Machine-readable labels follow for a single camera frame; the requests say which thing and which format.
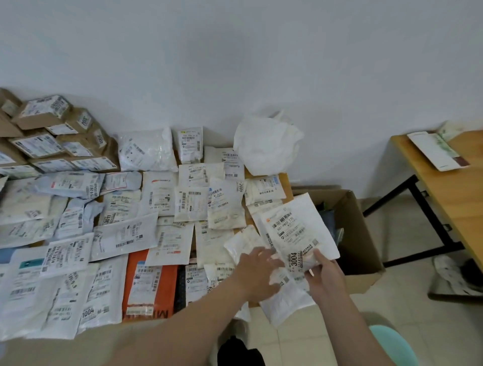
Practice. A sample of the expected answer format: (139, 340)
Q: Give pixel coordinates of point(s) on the person's left hand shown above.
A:
(258, 275)

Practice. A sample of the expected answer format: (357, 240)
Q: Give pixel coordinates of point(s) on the person's right hand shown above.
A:
(326, 281)

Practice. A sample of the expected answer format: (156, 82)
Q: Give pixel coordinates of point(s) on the small white pouch tagged corner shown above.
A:
(219, 275)

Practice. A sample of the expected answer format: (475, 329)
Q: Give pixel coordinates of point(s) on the large white pouch orange logo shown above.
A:
(302, 226)

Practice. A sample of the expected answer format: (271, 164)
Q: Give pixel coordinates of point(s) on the white pouch yellow logo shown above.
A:
(226, 207)

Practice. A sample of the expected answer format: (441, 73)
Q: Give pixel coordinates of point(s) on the black bubble mailer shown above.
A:
(179, 298)

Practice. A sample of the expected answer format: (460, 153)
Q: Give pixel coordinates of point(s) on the cream pouch blue edged label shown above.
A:
(264, 190)

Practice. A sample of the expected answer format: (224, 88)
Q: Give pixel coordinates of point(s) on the orange mailer envelope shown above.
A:
(166, 286)

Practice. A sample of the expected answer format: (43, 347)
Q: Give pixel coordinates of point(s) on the white padded packet red strip label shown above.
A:
(170, 243)

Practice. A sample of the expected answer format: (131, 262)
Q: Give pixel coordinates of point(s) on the glossy white pouch small label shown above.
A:
(200, 174)

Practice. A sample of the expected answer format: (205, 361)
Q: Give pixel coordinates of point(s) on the white mailer red square logo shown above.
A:
(158, 194)

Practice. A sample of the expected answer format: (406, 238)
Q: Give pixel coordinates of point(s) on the large white plastic bag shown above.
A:
(268, 143)

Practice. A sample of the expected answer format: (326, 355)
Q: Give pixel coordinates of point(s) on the white bubble packet barcode label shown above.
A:
(124, 235)

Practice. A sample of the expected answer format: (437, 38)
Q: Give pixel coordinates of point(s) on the small clear pouch yellow logo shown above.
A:
(187, 145)

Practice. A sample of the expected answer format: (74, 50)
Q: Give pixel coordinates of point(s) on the small white pouch square label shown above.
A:
(120, 207)

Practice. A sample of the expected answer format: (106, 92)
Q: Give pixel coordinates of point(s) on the white pouch long label strip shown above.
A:
(102, 290)

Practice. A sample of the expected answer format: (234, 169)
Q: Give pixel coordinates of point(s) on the puffy clear white parcel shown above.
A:
(145, 149)

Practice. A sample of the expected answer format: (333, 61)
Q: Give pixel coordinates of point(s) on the white pouch bold black print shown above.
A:
(68, 256)

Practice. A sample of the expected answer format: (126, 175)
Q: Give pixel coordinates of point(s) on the light blue-grey soft parcel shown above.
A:
(69, 184)

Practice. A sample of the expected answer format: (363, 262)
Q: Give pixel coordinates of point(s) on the stack of cardboard boxes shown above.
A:
(81, 141)

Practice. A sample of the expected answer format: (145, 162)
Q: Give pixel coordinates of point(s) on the cream mailer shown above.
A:
(22, 200)

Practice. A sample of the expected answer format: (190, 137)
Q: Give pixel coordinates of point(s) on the blue plastic mailer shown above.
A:
(4, 255)

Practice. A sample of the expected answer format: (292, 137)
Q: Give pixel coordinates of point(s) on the tall brown box double label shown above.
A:
(19, 171)

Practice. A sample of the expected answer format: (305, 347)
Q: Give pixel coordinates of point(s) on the brown box white barcode label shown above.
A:
(41, 109)

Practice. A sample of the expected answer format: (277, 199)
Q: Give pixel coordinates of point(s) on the person's right forearm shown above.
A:
(351, 332)

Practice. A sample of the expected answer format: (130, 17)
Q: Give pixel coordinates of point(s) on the person's left forearm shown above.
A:
(181, 332)

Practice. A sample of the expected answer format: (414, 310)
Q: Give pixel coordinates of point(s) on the dark blue plastic bag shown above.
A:
(330, 222)

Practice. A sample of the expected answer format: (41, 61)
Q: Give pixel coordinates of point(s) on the person's black trousers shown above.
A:
(237, 354)

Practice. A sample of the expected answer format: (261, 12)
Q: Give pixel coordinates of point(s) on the brown cardboard box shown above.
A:
(362, 245)

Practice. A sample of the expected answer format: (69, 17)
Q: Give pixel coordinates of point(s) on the wooden table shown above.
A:
(287, 188)

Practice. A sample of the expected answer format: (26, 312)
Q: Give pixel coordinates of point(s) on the teal round stool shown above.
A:
(392, 347)

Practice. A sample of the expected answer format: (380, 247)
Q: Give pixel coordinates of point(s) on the wooden desk with black legs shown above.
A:
(453, 188)

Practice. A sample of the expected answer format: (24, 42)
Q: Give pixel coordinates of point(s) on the small pale desk item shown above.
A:
(437, 151)

